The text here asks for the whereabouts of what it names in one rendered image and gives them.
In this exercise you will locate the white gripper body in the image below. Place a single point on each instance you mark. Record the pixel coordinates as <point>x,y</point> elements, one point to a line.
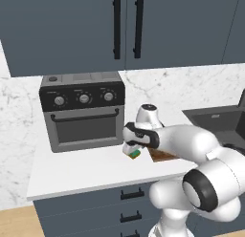
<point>128,148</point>

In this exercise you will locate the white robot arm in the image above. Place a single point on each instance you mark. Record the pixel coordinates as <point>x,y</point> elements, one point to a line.
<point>191,142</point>

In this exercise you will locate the green and yellow sponge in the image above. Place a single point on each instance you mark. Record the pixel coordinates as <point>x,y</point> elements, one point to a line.
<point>135,154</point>

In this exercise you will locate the brown wooden cutting board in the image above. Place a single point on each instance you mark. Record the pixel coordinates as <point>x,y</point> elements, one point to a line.
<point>161,155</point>

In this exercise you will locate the grey toaster oven door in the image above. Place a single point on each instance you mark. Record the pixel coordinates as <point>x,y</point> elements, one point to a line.
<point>84,129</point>

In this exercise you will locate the silver toaster oven knob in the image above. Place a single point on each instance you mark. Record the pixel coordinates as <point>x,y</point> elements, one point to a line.
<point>59,101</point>
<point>108,96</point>
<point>84,98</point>

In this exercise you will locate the dark grey drawer front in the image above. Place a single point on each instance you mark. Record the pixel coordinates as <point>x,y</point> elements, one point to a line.
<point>83,225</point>
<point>79,204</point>
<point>105,233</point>

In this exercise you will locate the grey and black toaster oven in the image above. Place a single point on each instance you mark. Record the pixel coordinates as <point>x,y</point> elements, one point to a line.
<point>81,88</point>

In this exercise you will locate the dark grey sink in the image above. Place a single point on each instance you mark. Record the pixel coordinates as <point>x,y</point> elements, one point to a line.
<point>217,121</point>

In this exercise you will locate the dark grey base cupboard door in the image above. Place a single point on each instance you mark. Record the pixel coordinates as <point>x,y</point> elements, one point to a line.
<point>234,229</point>

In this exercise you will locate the wide dark grey cupboard door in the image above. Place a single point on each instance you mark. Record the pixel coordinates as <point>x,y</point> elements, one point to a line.
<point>57,30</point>

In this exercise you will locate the narrow dark grey cupboard door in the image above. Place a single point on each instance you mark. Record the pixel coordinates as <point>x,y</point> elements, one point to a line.
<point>235,27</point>

